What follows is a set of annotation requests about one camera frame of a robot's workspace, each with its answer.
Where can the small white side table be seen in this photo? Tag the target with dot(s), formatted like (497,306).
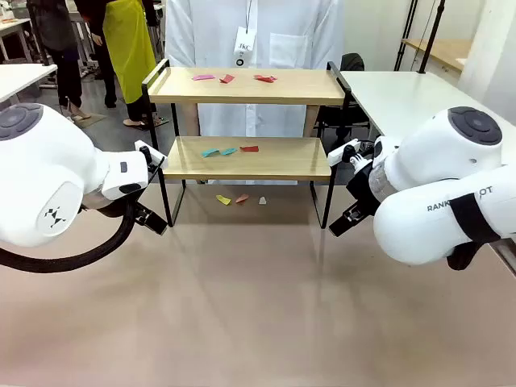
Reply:
(20,78)

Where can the large white side table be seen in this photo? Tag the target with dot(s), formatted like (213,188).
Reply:
(403,96)

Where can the person in dark clothes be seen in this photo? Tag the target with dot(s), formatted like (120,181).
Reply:
(60,24)

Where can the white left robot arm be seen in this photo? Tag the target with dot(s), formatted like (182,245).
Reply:
(40,181)

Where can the black stand pole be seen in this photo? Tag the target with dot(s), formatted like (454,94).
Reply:
(431,36)

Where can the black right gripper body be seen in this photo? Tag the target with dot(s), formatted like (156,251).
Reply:
(359,187)

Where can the two-tier wood metal shelf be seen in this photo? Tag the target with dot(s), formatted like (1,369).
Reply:
(246,86)

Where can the white background desk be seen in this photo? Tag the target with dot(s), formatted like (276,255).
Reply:
(12,26)

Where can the person in yellow apron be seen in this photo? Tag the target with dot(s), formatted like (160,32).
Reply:
(129,48)

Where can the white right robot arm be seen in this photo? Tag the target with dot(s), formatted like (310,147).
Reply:
(435,161)

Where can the brown floor mat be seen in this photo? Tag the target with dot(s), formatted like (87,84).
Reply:
(94,119)

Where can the white name badge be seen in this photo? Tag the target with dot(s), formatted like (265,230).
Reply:
(244,42)

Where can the black chair back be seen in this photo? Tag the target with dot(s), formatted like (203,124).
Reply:
(354,62)

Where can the person in white shirt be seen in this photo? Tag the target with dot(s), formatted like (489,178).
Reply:
(209,36)

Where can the yellow paper scrap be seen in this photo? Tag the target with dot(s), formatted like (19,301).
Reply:
(223,200)

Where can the pink paper scrap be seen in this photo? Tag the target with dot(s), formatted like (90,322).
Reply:
(203,77)

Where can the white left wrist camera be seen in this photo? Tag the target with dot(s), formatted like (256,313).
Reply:
(141,147)

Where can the black tripod stand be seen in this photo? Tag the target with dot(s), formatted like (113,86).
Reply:
(406,36)

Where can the wooden background table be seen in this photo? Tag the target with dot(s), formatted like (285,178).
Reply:
(443,50)

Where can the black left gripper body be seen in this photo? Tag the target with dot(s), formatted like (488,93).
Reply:
(138,209)

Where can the white paper scrap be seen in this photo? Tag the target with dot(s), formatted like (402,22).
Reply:
(263,201)

